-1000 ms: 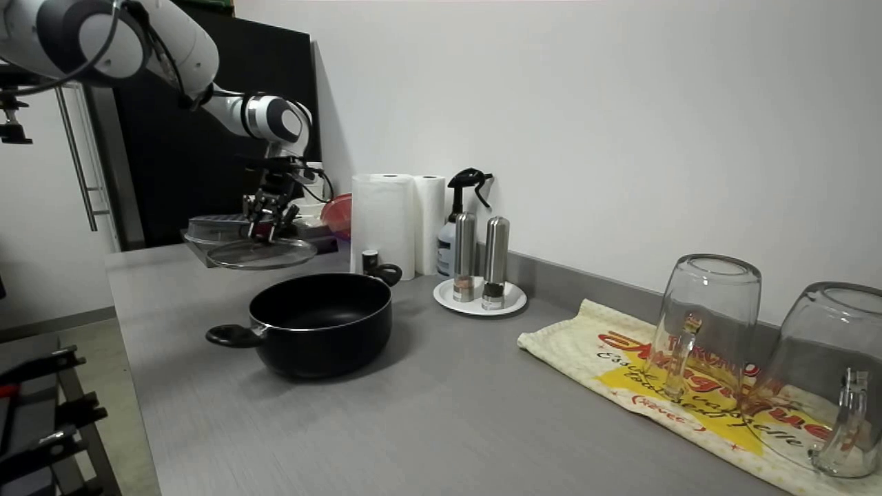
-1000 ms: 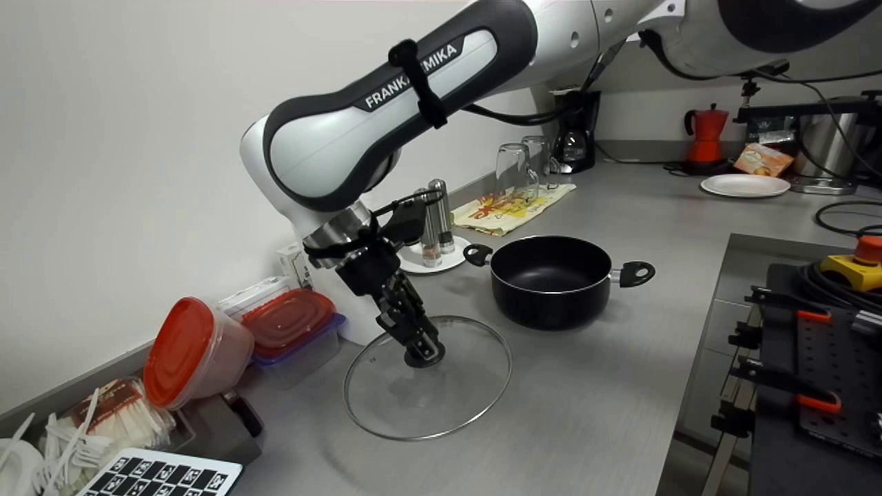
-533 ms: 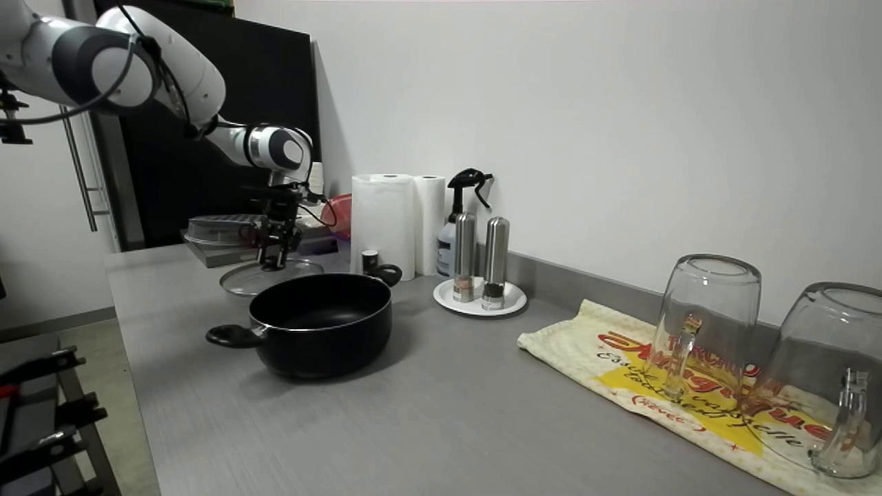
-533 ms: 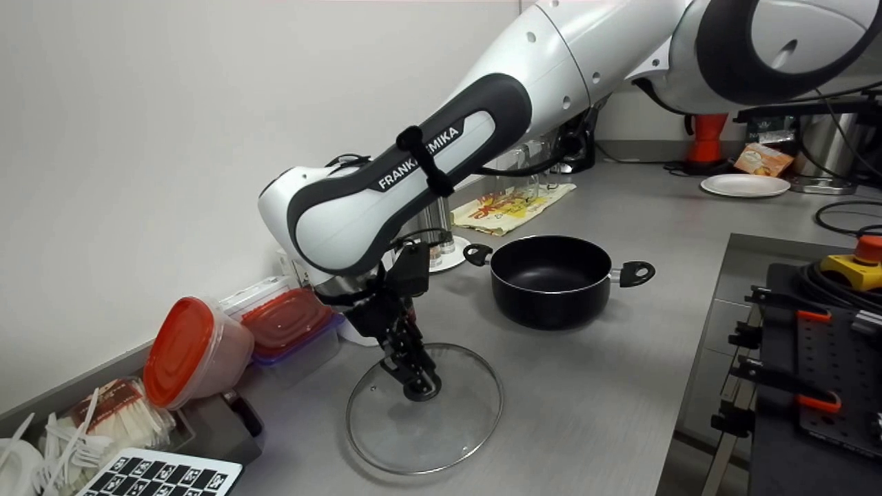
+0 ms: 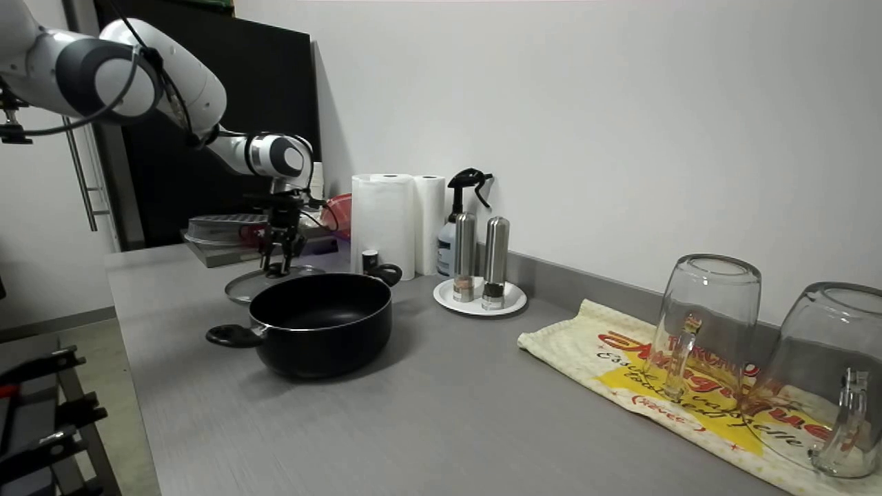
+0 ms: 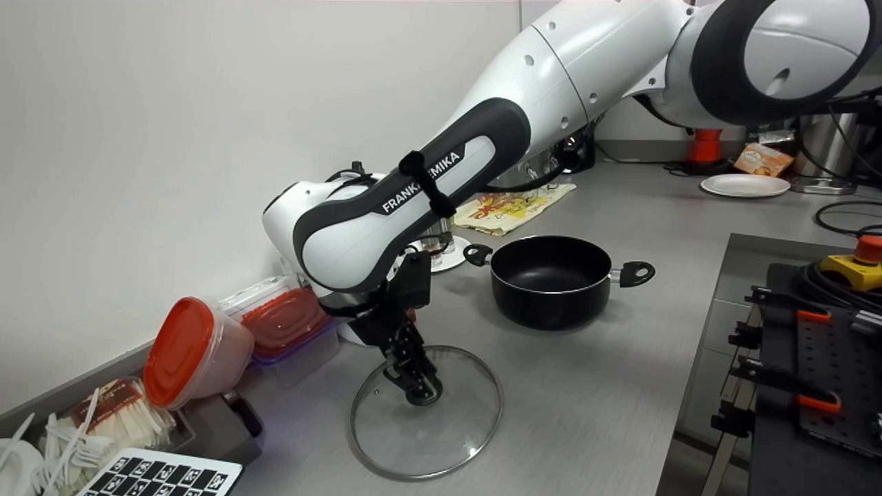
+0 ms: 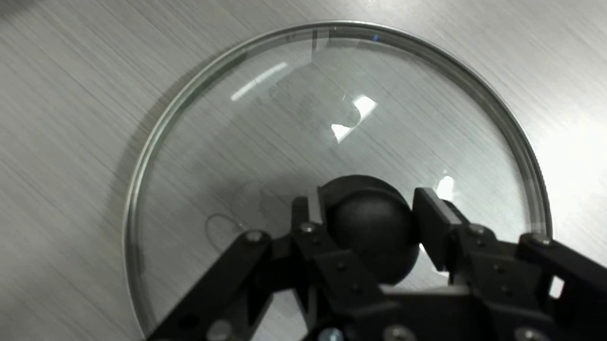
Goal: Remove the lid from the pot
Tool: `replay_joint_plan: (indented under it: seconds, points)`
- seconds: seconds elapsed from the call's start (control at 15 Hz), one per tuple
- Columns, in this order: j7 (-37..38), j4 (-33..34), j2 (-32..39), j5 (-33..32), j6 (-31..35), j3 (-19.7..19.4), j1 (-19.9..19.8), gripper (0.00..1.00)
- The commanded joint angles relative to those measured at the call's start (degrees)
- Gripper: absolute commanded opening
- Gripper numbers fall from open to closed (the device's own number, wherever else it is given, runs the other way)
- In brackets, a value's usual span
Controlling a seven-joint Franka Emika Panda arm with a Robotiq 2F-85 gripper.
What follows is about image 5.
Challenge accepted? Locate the spray bottle black trigger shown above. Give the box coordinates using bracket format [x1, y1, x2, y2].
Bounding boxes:
[431, 165, 495, 281]

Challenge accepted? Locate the round container orange lid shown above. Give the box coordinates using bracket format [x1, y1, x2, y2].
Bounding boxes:
[182, 209, 278, 254]

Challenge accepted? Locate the white paper towel roll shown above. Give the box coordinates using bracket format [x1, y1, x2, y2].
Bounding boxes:
[350, 170, 420, 281]
[411, 173, 451, 278]

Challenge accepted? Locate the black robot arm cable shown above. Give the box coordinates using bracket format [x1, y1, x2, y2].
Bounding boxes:
[0, 13, 198, 144]

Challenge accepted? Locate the metal door handle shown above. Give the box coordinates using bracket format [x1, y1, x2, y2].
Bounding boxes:
[59, 118, 112, 234]

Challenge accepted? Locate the black cooking pot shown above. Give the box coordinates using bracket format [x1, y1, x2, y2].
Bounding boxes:
[204, 261, 405, 382]

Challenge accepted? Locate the steel spice grinder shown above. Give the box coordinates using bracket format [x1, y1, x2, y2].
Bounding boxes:
[449, 213, 480, 305]
[480, 216, 513, 312]

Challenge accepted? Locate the metal tray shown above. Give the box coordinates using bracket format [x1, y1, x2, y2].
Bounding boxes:
[185, 231, 338, 272]

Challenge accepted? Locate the black door panel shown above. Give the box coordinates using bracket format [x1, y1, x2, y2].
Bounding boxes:
[88, 0, 324, 254]

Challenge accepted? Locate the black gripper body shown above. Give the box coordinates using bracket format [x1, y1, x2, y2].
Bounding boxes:
[262, 184, 309, 239]

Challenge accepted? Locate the glass pot lid black knob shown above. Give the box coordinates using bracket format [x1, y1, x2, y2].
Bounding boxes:
[223, 261, 320, 308]

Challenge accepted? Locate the small white saucer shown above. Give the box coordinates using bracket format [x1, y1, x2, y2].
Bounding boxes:
[429, 276, 528, 320]

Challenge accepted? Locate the rectangular container red lid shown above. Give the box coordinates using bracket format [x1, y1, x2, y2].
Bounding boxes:
[320, 191, 357, 246]

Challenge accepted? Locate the clear drinking glass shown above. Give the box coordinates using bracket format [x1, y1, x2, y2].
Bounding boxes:
[646, 252, 762, 402]
[762, 278, 882, 480]

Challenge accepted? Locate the yellow printed kitchen towel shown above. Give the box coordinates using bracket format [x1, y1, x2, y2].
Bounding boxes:
[515, 294, 882, 496]

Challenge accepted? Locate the black camera on stand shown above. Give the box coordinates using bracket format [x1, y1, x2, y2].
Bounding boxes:
[0, 85, 36, 150]

